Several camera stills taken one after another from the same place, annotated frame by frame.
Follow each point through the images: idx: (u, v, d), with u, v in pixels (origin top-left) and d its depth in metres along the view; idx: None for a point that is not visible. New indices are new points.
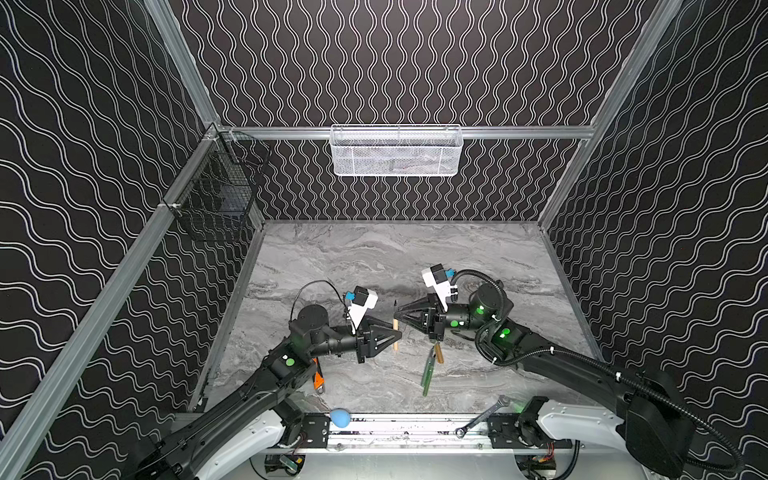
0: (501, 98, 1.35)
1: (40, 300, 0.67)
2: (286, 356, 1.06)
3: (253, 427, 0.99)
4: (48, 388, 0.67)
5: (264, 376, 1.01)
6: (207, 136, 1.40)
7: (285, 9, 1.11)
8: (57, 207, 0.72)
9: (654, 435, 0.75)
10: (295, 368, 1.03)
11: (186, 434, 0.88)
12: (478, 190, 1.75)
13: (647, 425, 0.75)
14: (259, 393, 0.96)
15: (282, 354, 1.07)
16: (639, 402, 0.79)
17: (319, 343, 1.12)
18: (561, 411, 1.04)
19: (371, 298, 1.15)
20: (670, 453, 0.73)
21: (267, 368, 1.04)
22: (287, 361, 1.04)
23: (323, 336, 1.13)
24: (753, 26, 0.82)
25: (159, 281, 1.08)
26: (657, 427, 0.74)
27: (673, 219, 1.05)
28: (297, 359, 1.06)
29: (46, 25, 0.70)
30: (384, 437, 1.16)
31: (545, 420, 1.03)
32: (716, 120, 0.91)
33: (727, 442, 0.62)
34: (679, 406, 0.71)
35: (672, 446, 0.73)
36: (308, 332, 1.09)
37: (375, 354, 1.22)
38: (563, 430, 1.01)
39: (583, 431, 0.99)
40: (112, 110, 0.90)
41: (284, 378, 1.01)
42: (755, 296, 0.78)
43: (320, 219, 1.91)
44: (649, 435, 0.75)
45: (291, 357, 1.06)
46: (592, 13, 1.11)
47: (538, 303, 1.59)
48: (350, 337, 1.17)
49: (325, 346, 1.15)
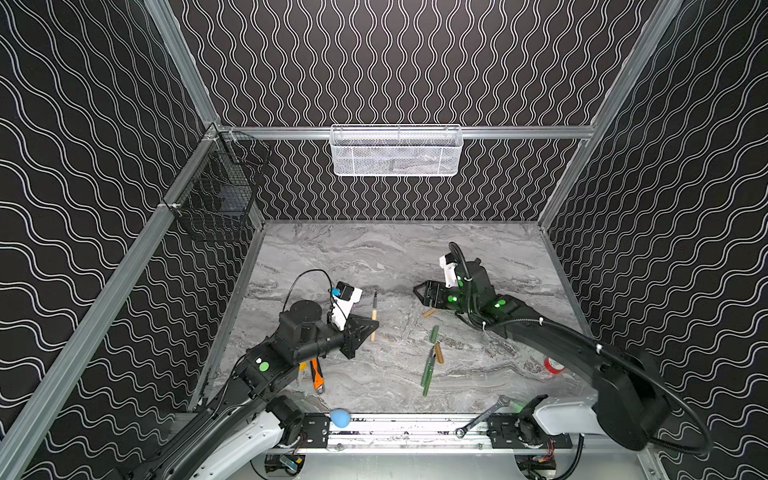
0: (501, 99, 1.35)
1: (40, 300, 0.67)
2: (259, 360, 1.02)
3: (250, 432, 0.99)
4: (48, 388, 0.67)
5: (235, 389, 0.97)
6: (207, 136, 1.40)
7: (286, 9, 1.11)
8: (57, 207, 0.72)
9: (625, 407, 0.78)
10: (270, 372, 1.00)
11: (153, 463, 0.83)
12: (478, 190, 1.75)
13: (618, 392, 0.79)
14: (230, 409, 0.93)
15: (256, 358, 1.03)
16: (612, 371, 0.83)
17: (301, 346, 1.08)
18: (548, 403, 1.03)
19: (358, 291, 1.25)
20: (636, 422, 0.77)
21: (240, 377, 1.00)
22: (261, 366, 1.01)
23: (315, 333, 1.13)
24: (753, 26, 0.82)
25: (159, 281, 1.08)
26: (626, 395, 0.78)
27: (673, 219, 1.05)
28: (271, 363, 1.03)
29: (46, 25, 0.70)
30: (383, 437, 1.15)
31: (538, 413, 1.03)
32: (716, 120, 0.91)
33: (698, 420, 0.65)
34: (652, 380, 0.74)
35: (640, 416, 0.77)
36: (299, 326, 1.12)
37: (356, 345, 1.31)
38: (553, 421, 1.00)
39: (568, 418, 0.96)
40: (112, 110, 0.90)
41: (256, 388, 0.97)
42: (754, 296, 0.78)
43: (321, 219, 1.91)
44: (617, 403, 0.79)
45: (266, 361, 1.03)
46: (592, 13, 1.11)
47: (538, 302, 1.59)
48: (339, 335, 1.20)
49: (316, 347, 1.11)
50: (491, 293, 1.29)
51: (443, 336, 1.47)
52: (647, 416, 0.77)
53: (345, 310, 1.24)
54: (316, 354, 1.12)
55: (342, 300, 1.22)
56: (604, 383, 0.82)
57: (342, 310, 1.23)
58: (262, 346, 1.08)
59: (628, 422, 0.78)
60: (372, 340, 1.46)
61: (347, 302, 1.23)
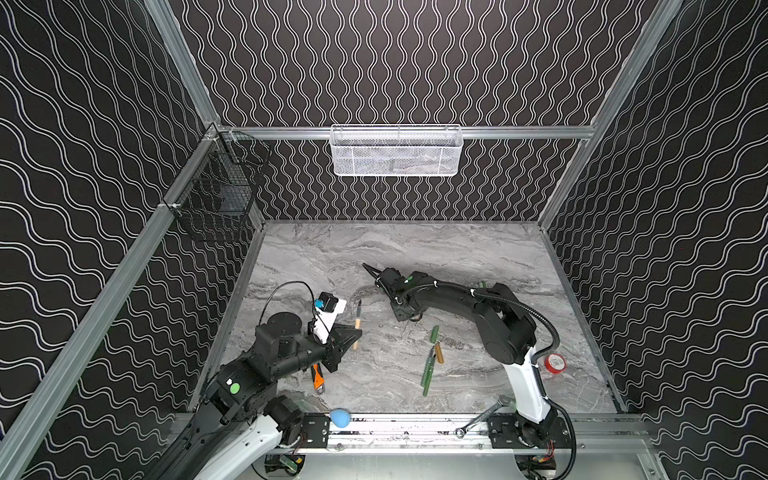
0: (501, 99, 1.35)
1: (40, 300, 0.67)
2: (230, 381, 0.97)
3: (248, 438, 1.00)
4: (47, 388, 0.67)
5: (208, 415, 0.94)
6: (207, 136, 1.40)
7: (286, 9, 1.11)
8: (57, 207, 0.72)
9: (497, 332, 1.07)
10: (242, 394, 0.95)
11: None
12: (478, 190, 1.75)
13: (486, 321, 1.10)
14: (202, 436, 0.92)
15: (227, 378, 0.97)
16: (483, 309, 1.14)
17: (280, 361, 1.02)
18: (513, 389, 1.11)
19: (341, 303, 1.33)
20: (503, 339, 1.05)
21: (211, 402, 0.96)
22: (233, 388, 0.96)
23: (295, 346, 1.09)
24: (752, 26, 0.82)
25: (159, 281, 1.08)
26: (492, 322, 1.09)
27: (673, 219, 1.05)
28: (243, 383, 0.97)
29: (46, 26, 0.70)
30: (384, 437, 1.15)
31: (521, 408, 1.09)
32: (716, 120, 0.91)
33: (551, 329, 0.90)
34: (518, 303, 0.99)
35: (506, 335, 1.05)
36: (274, 340, 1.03)
37: (338, 356, 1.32)
38: (529, 404, 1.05)
39: (514, 384, 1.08)
40: (113, 110, 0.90)
41: (227, 414, 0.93)
42: (754, 296, 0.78)
43: (321, 219, 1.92)
44: (489, 329, 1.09)
45: (237, 382, 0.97)
46: (592, 13, 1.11)
47: (539, 303, 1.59)
48: (320, 346, 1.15)
49: (295, 361, 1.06)
50: (401, 278, 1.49)
51: (443, 336, 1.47)
52: (512, 335, 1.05)
53: (327, 324, 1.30)
54: (295, 368, 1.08)
55: (325, 312, 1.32)
56: (479, 318, 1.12)
57: (324, 323, 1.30)
58: (237, 362, 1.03)
59: (499, 341, 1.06)
60: (372, 340, 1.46)
61: (330, 314, 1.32)
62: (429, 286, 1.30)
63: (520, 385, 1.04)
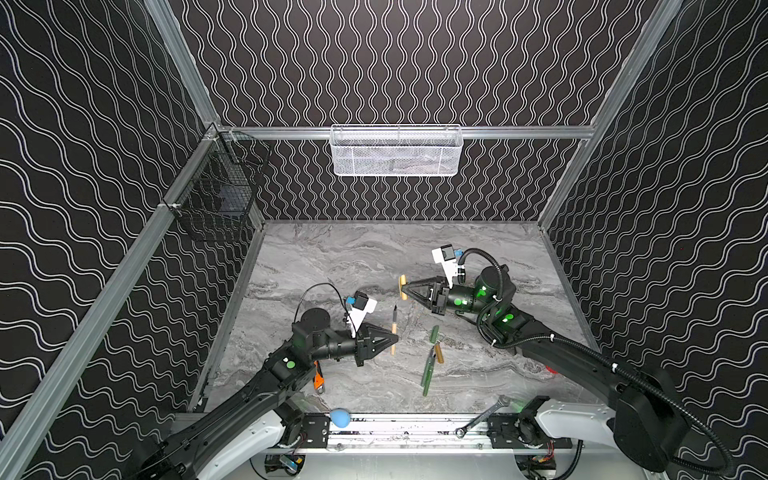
0: (501, 99, 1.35)
1: (40, 300, 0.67)
2: (287, 358, 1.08)
3: (253, 427, 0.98)
4: (48, 388, 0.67)
5: (267, 379, 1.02)
6: (207, 136, 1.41)
7: (286, 9, 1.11)
8: (57, 207, 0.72)
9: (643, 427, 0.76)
10: (296, 369, 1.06)
11: (189, 435, 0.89)
12: (478, 190, 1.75)
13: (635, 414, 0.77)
14: (261, 395, 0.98)
15: (283, 355, 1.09)
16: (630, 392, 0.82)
17: (315, 349, 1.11)
18: (562, 409, 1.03)
19: (371, 303, 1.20)
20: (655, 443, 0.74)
21: (267, 370, 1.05)
22: (288, 363, 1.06)
23: (325, 338, 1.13)
24: (753, 26, 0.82)
25: (159, 281, 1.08)
26: (644, 417, 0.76)
27: (673, 219, 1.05)
28: (297, 361, 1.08)
29: (46, 25, 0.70)
30: (384, 437, 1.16)
31: (543, 413, 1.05)
32: (716, 120, 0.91)
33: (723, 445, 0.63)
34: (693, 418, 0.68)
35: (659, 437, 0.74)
36: (311, 334, 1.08)
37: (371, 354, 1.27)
38: (559, 427, 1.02)
39: (584, 423, 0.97)
40: (112, 110, 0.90)
41: (285, 380, 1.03)
42: (754, 295, 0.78)
43: (321, 219, 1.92)
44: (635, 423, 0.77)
45: (293, 359, 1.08)
46: (592, 13, 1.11)
47: (538, 303, 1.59)
48: (351, 342, 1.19)
49: (328, 350, 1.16)
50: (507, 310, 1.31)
51: (443, 336, 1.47)
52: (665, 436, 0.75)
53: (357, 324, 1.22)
54: (326, 355, 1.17)
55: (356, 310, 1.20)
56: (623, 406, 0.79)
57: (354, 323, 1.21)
58: (283, 348, 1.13)
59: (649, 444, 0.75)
60: None
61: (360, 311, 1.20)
62: (541, 336, 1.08)
63: (590, 435, 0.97)
